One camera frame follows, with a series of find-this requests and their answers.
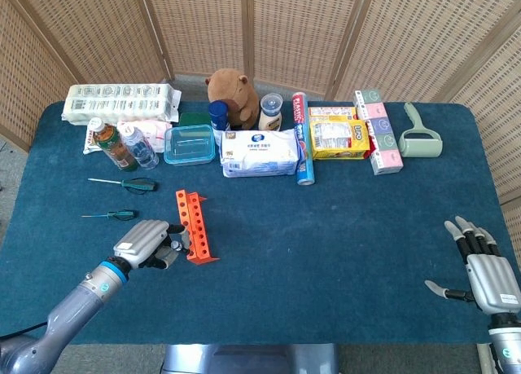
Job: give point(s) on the orange tube rack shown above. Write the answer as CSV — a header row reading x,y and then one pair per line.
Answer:
x,y
199,231

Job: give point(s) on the brown capybara plush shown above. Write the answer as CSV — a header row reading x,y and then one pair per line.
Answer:
x,y
238,97

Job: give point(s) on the green box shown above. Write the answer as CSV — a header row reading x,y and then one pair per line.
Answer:
x,y
193,118

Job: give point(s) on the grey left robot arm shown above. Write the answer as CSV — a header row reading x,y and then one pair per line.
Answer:
x,y
73,309

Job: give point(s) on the white tissue roll pack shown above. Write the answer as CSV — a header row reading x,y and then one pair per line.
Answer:
x,y
118,103

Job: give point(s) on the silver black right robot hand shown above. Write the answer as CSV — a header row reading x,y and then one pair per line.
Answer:
x,y
494,286

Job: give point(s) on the white wet wipes pack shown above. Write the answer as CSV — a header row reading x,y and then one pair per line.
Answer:
x,y
260,152

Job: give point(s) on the mayonnaise bottle clear cap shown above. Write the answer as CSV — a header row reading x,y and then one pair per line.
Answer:
x,y
270,113

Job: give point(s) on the tea bottle green label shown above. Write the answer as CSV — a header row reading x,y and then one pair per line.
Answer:
x,y
116,148

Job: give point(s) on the white red snack packet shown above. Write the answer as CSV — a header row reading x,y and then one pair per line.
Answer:
x,y
88,139

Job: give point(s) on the yellow Lipo snack pack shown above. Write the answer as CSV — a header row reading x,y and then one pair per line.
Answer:
x,y
340,139

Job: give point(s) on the clear water bottle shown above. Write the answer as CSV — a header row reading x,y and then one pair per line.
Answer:
x,y
140,148

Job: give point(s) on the pink white plastic bag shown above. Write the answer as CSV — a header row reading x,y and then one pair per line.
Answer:
x,y
156,131

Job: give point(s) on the blue table cloth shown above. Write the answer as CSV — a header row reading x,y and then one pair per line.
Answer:
x,y
325,247

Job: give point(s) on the pastel tissue pack block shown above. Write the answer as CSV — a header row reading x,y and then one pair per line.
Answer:
x,y
378,133

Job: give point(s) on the green lint roller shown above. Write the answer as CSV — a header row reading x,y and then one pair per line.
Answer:
x,y
421,139

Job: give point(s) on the woven folding screen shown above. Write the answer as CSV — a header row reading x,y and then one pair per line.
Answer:
x,y
297,23

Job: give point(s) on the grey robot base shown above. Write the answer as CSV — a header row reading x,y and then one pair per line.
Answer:
x,y
250,359

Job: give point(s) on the yellow white snack box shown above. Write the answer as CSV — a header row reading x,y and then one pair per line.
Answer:
x,y
331,112

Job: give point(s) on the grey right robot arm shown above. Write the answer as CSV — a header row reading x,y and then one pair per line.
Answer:
x,y
506,345

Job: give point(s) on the plastic wrap roll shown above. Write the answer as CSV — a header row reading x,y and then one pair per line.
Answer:
x,y
303,146

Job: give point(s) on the clear container blue lid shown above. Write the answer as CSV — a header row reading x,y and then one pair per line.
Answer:
x,y
189,146

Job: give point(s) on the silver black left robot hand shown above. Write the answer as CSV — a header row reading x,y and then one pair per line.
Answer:
x,y
140,241

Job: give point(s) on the blue spray can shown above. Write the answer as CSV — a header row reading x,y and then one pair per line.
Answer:
x,y
219,115

